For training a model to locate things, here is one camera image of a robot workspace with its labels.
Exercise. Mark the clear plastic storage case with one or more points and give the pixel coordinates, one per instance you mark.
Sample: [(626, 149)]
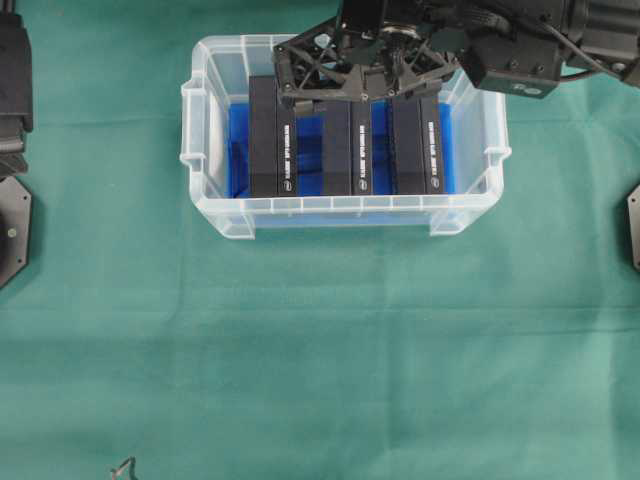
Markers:
[(221, 68)]

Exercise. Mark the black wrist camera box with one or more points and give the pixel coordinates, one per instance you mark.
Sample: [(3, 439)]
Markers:
[(525, 65)]

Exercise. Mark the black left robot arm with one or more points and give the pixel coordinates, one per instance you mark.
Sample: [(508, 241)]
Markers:
[(17, 113)]

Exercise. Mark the small black clip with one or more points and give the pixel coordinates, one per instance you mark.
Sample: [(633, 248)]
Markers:
[(121, 453)]

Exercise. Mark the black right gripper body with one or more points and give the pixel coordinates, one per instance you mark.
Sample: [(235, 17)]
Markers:
[(369, 51)]

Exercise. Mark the green table cloth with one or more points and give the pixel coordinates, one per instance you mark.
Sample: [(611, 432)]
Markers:
[(508, 351)]

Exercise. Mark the blue case liner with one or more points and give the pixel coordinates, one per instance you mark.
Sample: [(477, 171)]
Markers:
[(310, 131)]

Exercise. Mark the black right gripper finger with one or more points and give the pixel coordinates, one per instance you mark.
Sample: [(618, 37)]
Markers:
[(301, 103), (426, 87)]

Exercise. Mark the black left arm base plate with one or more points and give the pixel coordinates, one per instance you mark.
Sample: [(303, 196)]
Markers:
[(16, 206)]

